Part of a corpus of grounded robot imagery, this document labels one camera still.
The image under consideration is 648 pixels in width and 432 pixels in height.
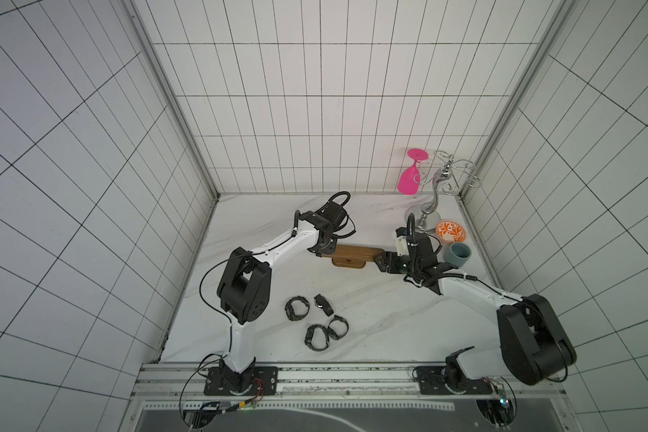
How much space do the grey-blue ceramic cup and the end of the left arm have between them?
39 centimetres

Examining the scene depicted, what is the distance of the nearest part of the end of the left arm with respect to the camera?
66 centimetres

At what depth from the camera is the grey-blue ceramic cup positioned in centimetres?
95
